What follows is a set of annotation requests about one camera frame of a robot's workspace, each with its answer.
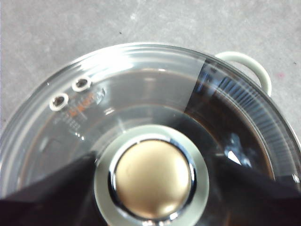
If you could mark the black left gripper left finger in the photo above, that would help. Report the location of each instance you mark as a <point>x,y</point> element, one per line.
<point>47,200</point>

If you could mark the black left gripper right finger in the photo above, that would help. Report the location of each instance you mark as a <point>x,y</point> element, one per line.
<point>254,200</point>

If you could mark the glass lid with green knob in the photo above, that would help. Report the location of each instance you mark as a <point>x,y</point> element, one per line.
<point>150,179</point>

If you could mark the pale green electric pot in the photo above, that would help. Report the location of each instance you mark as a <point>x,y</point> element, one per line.
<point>256,66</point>

